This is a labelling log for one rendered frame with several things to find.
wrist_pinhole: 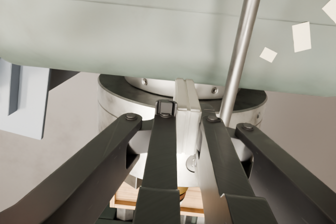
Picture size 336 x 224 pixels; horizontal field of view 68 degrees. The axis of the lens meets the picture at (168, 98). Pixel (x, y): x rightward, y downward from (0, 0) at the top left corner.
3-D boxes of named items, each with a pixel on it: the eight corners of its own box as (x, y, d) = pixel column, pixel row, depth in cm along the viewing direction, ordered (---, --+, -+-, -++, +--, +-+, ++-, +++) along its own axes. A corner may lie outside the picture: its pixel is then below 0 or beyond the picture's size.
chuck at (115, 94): (105, 58, 60) (83, 108, 31) (228, 66, 65) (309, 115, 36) (105, 72, 61) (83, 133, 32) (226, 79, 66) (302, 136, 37)
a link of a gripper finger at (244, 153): (202, 136, 13) (260, 141, 13) (195, 102, 17) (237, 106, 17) (198, 161, 13) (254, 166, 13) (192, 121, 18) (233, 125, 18)
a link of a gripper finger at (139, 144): (172, 159, 13) (116, 154, 13) (173, 120, 18) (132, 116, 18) (175, 134, 13) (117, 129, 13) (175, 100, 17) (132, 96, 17)
